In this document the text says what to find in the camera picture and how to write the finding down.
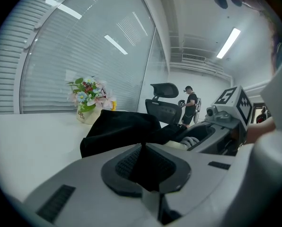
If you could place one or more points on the potted artificial flower bouquet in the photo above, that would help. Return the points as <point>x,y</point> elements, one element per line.
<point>91,98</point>

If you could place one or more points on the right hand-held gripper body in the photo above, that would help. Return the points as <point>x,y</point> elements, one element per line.
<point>238,107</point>

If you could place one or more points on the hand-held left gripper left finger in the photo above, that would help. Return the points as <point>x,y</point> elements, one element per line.
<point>89,185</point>

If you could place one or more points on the ceiling light strip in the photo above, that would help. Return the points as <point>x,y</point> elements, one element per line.
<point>228,42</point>

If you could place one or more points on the black fabric bag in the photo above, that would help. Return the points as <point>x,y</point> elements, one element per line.
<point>122,131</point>

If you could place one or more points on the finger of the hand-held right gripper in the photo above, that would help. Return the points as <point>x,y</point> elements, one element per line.
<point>219,143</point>
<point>200,131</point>

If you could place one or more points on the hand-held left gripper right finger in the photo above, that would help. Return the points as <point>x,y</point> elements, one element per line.
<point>197,174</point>

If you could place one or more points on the cream hair dryer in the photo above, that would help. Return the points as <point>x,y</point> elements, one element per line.
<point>189,142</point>

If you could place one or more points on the ceiling air vent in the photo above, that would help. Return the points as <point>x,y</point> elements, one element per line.
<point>194,58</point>

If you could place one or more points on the person's right forearm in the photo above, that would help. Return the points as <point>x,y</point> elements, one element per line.
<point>261,129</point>

